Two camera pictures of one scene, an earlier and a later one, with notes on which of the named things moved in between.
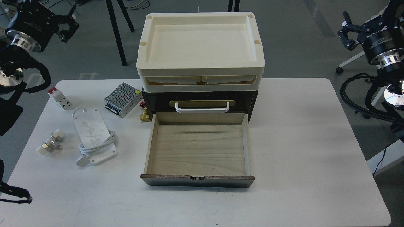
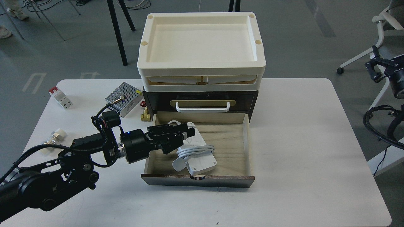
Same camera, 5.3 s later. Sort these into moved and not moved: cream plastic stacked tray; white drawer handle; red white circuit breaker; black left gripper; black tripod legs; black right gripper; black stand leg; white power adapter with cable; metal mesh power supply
Moved: black left gripper; black right gripper; white power adapter with cable
Not moved: black tripod legs; black stand leg; metal mesh power supply; cream plastic stacked tray; red white circuit breaker; white drawer handle
